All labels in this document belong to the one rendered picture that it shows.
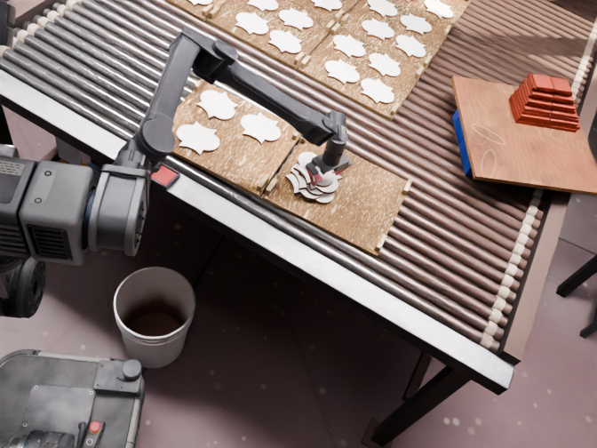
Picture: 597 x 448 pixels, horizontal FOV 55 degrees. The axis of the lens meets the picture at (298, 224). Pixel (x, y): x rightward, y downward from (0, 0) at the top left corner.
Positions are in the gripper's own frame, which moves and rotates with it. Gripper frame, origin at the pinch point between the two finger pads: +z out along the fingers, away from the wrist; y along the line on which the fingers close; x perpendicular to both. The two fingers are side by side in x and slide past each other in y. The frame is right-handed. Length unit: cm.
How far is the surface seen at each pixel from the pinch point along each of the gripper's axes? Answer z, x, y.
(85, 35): 5, -98, 36
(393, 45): 6, -47, -74
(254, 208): 6.9, -4.5, 23.3
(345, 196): 6.0, 6.3, -5.4
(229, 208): 6.9, -8.2, 30.2
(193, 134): 3.2, -37.4, 26.6
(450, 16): 6, -52, -114
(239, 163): 4.8, -21.1, 18.6
